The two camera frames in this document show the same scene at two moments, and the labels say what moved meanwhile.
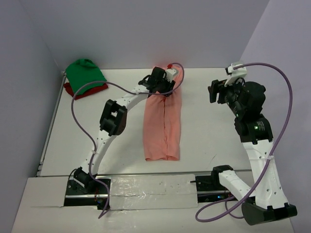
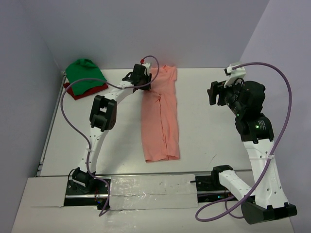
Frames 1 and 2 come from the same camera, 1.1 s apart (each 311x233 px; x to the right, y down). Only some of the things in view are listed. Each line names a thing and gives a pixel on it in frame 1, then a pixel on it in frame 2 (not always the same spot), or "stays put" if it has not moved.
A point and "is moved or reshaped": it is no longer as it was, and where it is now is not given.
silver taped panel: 145,191 stays put
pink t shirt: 162,115 is moved or reshaped
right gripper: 215,87 stays put
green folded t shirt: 83,71 stays put
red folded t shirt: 70,92 stays put
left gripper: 168,85 → 147,78
